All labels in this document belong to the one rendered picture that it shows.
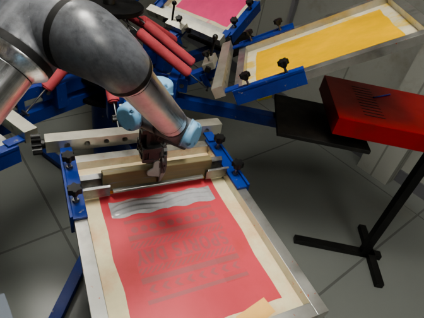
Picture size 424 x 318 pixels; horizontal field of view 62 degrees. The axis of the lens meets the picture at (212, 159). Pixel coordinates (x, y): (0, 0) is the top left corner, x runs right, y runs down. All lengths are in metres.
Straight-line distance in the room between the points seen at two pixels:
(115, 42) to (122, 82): 0.06
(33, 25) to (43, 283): 1.76
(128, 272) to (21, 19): 0.69
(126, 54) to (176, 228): 0.70
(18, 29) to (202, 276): 0.76
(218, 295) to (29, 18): 0.79
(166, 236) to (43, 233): 1.39
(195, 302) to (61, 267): 1.35
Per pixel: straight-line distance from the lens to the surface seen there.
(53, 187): 2.69
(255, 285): 1.08
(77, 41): 0.57
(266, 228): 1.18
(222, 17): 2.34
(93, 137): 1.35
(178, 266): 1.07
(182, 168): 1.23
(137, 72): 0.60
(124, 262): 1.07
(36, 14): 0.61
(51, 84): 1.64
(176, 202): 1.22
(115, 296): 1.01
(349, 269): 2.59
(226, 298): 1.04
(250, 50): 2.02
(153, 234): 1.13
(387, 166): 3.40
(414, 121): 1.93
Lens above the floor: 1.83
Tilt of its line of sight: 38 degrees down
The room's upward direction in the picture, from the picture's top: 12 degrees clockwise
